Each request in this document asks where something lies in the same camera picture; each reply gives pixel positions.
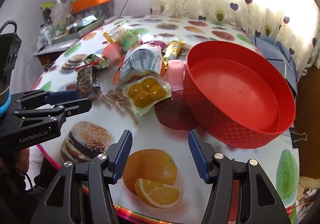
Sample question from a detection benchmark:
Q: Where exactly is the red round woven basket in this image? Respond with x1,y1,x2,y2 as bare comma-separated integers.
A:
183,41,296,149

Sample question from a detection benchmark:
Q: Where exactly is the orange chip bag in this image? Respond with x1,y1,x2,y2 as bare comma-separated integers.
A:
120,45,167,85

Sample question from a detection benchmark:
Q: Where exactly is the pale pink jelly cup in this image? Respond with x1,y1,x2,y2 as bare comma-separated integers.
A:
164,60,187,91

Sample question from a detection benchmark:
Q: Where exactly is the orange sausage stick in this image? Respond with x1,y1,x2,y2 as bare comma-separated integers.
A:
113,54,125,85

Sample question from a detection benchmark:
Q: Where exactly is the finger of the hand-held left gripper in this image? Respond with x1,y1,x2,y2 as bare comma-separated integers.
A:
14,98,92,127
15,90,80,110

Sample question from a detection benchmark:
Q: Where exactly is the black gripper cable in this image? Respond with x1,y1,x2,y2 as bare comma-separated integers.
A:
0,21,18,37

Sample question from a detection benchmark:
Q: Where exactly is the green snack packet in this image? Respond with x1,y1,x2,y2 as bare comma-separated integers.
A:
75,54,110,71

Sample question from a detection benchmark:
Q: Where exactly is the teal face mask pack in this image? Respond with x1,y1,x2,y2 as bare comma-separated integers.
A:
75,16,98,27

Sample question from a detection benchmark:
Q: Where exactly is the pink jelly cup red lid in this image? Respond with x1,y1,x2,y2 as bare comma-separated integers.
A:
103,44,125,66

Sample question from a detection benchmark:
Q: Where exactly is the purple snack packet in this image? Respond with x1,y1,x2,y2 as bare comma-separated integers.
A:
144,41,167,48

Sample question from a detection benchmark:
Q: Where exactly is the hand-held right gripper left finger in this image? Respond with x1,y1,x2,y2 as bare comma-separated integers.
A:
30,129,133,224

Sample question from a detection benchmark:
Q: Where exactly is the egg yolk vacuum packet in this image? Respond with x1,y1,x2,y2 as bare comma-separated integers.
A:
122,76,173,116

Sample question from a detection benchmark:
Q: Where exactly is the dark brown snack packet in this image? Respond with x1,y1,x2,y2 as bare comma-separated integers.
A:
76,67,103,100

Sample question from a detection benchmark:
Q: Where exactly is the striped cardboard tray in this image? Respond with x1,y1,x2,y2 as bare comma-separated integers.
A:
51,16,107,45

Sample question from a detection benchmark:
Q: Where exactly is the blue cloth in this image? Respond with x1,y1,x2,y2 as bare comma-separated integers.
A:
246,36,298,97

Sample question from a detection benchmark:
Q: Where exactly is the food print tablecloth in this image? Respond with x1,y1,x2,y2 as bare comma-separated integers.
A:
30,14,300,224

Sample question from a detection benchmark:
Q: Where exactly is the yellow candy wrapper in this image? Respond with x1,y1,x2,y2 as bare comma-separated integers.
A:
162,41,187,61

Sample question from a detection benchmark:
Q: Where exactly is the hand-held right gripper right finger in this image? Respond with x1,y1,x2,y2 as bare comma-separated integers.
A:
188,129,292,224

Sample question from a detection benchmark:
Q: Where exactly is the clear plastic bag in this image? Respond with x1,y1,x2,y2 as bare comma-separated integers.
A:
50,0,75,32

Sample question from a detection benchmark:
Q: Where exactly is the black binder clip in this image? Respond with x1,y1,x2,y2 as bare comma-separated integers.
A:
290,128,307,143

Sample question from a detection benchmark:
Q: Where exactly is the clear green peanut bag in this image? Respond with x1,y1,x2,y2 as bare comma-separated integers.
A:
103,21,140,51

